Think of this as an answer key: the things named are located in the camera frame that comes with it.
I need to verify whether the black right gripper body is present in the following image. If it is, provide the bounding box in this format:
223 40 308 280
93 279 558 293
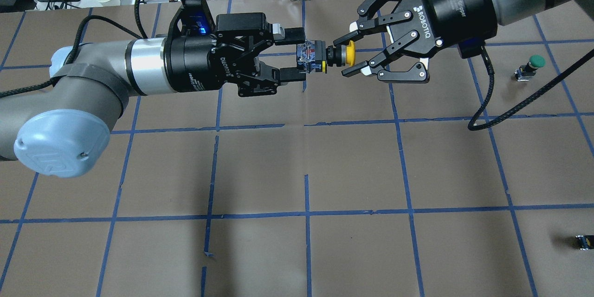
389 0 498 56

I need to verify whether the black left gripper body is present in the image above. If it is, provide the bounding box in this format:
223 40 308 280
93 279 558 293
163 12 279 97

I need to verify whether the yellow push button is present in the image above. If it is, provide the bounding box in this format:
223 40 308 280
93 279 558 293
296 40 356 74

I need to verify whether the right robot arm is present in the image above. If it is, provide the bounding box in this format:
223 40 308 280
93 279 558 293
334 0 593 83

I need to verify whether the green push button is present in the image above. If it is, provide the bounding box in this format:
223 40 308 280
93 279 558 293
514 55 546 83

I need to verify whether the red push button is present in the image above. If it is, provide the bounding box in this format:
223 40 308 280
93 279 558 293
575 234 594 251

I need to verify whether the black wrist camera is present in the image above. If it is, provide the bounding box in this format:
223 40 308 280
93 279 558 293
180 0 216 36

